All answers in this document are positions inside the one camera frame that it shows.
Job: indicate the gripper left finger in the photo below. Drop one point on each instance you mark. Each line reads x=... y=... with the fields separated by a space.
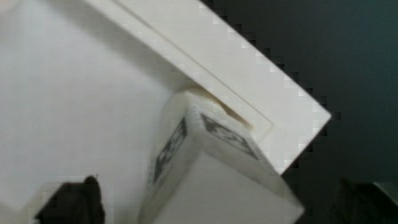
x=74 y=206

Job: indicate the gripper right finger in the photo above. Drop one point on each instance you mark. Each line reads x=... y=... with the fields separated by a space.
x=365 y=203

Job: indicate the white table leg with tag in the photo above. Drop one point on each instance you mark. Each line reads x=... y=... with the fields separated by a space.
x=214 y=183

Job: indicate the white square table top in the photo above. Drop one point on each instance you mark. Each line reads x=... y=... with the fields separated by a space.
x=100 y=56

